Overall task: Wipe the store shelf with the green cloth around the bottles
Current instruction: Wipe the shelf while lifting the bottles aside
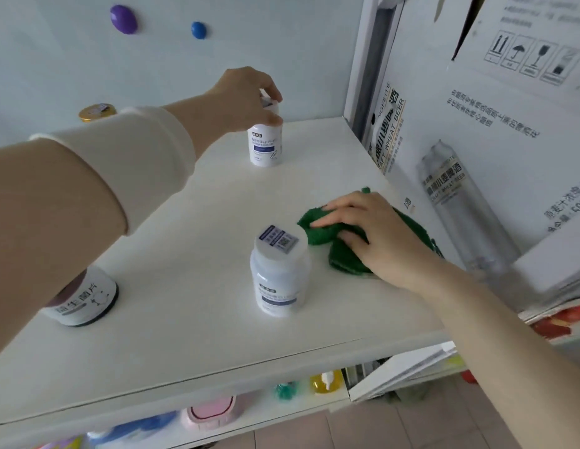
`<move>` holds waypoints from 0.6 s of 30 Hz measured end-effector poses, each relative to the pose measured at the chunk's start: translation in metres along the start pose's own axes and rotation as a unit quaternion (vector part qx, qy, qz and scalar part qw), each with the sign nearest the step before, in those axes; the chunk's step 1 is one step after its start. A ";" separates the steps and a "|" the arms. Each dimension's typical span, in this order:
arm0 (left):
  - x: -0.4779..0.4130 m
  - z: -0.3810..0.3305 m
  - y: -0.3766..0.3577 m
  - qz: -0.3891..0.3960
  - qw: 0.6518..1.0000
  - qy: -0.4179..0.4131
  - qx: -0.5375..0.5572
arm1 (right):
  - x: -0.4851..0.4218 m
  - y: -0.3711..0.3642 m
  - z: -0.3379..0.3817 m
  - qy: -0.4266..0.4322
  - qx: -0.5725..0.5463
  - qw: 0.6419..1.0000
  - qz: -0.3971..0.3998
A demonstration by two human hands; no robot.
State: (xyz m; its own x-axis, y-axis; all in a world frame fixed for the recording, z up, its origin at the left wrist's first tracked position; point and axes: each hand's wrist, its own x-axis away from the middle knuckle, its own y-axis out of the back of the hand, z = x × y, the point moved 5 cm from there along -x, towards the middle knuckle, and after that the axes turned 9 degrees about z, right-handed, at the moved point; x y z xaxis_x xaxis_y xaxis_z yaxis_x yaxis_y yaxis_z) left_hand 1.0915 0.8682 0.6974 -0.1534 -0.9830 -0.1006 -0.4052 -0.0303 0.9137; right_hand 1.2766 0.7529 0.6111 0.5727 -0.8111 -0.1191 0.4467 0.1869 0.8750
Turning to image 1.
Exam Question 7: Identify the pink plastic case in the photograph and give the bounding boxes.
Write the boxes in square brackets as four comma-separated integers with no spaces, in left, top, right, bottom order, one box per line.
[181,396,239,433]

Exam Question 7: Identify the green cleaning cloth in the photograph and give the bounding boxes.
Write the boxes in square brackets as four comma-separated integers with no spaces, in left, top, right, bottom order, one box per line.
[297,186,443,277]

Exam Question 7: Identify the person's left forearm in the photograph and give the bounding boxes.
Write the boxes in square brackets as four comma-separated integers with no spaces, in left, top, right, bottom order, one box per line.
[0,90,225,364]

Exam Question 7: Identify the blue detergent container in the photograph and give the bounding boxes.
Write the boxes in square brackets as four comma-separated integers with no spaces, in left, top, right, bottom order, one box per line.
[86,412,179,448]

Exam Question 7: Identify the person's left hand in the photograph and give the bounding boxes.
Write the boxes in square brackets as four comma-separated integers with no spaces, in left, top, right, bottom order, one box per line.
[203,66,284,135]

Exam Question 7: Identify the gold cap dark bottle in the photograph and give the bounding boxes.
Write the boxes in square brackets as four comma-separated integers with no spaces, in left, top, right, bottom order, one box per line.
[78,103,118,123]
[39,266,120,329]

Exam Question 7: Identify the yellow pump bottle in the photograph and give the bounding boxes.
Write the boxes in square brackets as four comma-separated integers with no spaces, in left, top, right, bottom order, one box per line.
[310,370,345,395]

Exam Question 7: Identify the purple detergent bag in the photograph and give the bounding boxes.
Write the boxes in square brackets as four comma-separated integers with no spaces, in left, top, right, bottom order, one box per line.
[37,437,83,449]

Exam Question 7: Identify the white printed carton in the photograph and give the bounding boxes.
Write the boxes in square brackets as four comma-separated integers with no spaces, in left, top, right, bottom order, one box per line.
[364,0,580,319]

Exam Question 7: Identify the white bottle navy label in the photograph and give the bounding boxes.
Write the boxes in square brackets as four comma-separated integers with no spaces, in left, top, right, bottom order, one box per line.
[250,224,312,319]
[246,95,284,168]

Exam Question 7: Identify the white arm sleeve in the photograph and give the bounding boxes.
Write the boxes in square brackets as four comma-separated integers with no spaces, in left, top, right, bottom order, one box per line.
[29,105,198,237]

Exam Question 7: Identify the pile of red snack packets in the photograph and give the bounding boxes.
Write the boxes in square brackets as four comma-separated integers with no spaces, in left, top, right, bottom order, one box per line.
[460,306,580,385]

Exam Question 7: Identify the purple wall knob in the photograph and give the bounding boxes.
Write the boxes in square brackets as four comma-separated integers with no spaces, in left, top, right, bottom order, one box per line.
[110,4,139,36]

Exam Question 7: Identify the person's right hand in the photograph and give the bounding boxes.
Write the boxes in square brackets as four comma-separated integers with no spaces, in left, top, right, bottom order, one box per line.
[310,191,440,293]

